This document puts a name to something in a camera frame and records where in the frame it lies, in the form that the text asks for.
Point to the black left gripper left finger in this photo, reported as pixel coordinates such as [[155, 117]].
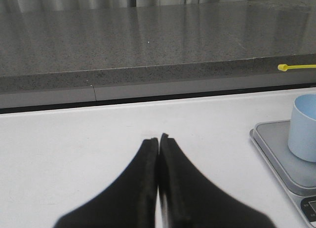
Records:
[[128, 202]]

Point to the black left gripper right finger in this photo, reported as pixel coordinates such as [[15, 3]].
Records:
[[189, 200]]

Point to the light blue plastic cup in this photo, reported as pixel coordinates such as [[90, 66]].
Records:
[[302, 132]]

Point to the yellow squeeze bottle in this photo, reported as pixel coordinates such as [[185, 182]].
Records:
[[285, 67]]

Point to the silver electronic kitchen scale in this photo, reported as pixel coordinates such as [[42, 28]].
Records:
[[296, 176]]

